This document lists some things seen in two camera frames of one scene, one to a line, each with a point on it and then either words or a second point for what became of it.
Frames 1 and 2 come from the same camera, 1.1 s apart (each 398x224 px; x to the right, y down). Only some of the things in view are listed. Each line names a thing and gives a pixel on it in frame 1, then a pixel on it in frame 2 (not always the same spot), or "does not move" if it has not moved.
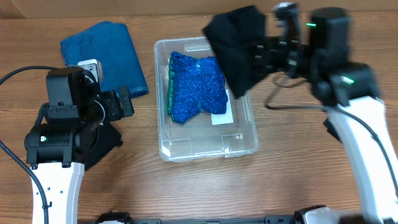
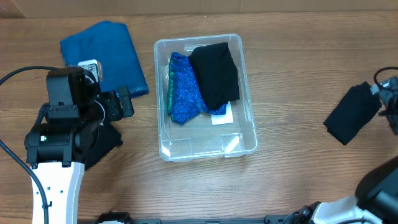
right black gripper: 259,58 to 388,97
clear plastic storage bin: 197,138 does not move
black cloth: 109,138 does not move
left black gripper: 115,111 does not move
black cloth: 236,33 to 217,73
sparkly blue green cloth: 195,83 does not move
